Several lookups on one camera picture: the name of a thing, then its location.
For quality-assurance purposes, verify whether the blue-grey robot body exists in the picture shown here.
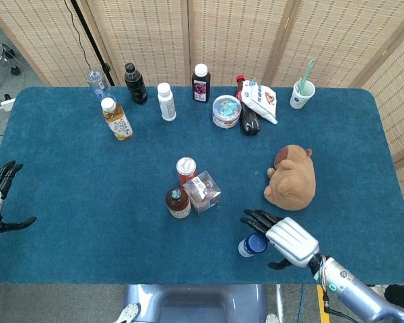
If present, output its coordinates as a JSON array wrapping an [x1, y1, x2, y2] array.
[[124, 284, 267, 323]]

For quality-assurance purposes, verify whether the brown capybara plush toy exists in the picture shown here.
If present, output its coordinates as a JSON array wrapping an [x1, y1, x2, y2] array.
[[263, 144, 316, 211]]

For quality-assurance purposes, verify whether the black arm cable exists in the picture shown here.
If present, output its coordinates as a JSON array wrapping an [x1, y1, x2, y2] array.
[[322, 291, 360, 322]]

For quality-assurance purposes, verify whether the thin black hanging cable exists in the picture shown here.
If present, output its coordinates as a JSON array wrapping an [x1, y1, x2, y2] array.
[[63, 0, 92, 70]]

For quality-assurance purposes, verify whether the white plastic bottle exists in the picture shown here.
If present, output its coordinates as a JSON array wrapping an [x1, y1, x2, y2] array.
[[156, 82, 177, 122]]

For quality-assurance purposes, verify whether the black trouser leg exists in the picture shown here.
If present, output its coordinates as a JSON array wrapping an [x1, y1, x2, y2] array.
[[385, 284, 404, 303]]

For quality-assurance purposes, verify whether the yellow tea bottle floral label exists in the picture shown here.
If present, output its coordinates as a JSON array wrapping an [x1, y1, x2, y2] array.
[[100, 97, 134, 141]]

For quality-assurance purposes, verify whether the clear plastic cube box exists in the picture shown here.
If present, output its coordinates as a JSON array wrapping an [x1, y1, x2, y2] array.
[[182, 170, 222, 215]]

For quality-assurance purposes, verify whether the white yogurt bottle blue cap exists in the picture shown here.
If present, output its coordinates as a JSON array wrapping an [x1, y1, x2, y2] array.
[[238, 231, 269, 258]]

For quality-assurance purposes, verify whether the round clear candy jar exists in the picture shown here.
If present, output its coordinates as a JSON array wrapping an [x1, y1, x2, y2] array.
[[211, 94, 242, 129]]

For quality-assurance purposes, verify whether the brown tea bottle black cap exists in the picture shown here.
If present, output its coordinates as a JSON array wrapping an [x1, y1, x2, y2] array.
[[164, 186, 192, 219]]

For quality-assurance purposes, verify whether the cola bottle red cap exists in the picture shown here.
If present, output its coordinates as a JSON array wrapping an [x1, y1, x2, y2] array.
[[235, 75, 262, 137]]

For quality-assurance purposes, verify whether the white snack bag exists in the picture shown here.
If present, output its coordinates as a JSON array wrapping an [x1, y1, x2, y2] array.
[[240, 79, 278, 125]]

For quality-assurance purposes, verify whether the black drink bottle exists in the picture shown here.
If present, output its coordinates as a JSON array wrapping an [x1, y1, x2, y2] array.
[[124, 63, 148, 105]]

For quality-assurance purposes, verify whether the white power strip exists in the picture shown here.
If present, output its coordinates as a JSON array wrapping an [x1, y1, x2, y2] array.
[[0, 94, 16, 112]]

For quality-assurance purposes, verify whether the black tripod stand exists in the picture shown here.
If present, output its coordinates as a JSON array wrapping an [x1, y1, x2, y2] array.
[[69, 0, 116, 87]]

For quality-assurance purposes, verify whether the thin blue cable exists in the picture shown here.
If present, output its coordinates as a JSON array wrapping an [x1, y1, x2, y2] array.
[[299, 284, 306, 323]]

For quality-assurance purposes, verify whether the bamboo folding screen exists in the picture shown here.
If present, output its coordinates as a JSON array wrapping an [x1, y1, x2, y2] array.
[[0, 0, 404, 209]]

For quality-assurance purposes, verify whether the grape juice bottle white cap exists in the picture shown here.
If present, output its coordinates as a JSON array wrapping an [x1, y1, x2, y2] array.
[[192, 63, 212, 103]]

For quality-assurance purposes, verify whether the red drink can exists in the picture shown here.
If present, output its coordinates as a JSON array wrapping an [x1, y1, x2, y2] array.
[[176, 156, 198, 188]]

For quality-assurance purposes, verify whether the swivel chair base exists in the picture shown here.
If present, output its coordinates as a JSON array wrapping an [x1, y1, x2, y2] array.
[[0, 39, 21, 90]]

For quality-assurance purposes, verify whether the green plastic spoon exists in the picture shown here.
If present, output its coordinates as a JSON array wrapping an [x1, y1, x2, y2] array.
[[295, 59, 316, 95]]

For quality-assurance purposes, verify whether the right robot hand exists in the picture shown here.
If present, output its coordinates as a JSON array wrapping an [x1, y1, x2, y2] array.
[[239, 209, 321, 270]]

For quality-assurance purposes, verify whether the clear empty water bottle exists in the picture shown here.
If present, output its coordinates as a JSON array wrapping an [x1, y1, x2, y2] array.
[[86, 69, 117, 104]]

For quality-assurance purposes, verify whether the blue table mat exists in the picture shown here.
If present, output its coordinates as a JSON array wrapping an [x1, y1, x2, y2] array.
[[0, 86, 404, 286]]

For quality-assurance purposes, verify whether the white paper cup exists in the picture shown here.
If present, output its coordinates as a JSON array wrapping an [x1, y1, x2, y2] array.
[[289, 79, 316, 110]]

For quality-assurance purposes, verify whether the grey metal table leg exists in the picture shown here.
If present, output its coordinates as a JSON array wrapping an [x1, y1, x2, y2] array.
[[275, 284, 284, 317]]

